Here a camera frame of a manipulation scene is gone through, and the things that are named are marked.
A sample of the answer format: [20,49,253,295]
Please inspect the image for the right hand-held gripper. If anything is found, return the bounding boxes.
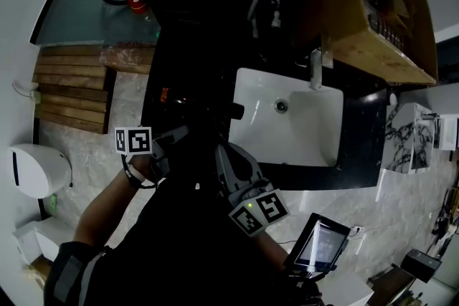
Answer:
[214,143,290,238]

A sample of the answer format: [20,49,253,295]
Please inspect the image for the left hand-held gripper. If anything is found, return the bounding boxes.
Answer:
[114,125,190,178]

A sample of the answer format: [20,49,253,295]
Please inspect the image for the black hair dryer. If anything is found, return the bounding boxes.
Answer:
[157,86,246,140]

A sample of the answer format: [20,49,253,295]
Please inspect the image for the white rectangular sink basin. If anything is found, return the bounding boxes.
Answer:
[140,39,390,191]

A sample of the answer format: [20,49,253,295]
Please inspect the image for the person's right forearm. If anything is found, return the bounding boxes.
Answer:
[256,231,291,262]

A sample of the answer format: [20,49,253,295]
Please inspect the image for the person's left forearm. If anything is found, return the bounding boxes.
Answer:
[73,168,144,248]

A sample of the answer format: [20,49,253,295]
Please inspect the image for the person's left hand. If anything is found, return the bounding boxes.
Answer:
[128,156,153,180]

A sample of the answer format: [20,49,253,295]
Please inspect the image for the person's black clothing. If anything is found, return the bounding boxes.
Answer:
[42,168,323,306]

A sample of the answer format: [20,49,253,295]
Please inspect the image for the black tablet with lit screen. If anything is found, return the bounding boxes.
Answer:
[283,213,351,273]

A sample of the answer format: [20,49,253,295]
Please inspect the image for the wooden slatted steps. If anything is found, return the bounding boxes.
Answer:
[32,46,118,135]

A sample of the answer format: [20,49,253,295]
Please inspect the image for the chrome faucet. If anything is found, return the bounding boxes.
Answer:
[308,48,323,90]

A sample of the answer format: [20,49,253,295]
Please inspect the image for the white trash bin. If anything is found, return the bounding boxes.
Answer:
[5,143,72,199]

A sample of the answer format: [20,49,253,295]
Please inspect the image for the white pipe valve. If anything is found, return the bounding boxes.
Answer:
[270,0,283,28]

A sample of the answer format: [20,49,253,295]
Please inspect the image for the white floor appliance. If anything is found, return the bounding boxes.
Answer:
[12,217,76,266]

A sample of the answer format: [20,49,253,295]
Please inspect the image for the marble pattern box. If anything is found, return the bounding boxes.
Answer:
[380,102,437,175]

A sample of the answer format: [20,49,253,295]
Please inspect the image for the brown cardboard box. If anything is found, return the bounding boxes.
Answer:
[292,0,438,86]

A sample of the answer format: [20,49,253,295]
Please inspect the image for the brown wooden box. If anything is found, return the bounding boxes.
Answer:
[367,263,417,306]

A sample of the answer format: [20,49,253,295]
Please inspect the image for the stack of metal discs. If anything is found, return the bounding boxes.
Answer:
[369,14,406,51]

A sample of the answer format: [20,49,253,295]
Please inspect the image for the white shelf box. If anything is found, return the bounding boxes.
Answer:
[433,113,459,151]

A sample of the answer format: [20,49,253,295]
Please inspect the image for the dark cabinet unit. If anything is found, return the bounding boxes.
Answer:
[435,35,459,83]

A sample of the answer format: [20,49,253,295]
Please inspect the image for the black wrist strap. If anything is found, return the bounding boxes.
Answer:
[120,153,158,190]

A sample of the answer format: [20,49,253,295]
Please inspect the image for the black tablet mount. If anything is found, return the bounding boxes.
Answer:
[286,267,338,285]

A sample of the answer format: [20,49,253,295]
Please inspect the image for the white wall socket with cable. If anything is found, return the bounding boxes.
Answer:
[11,80,41,105]

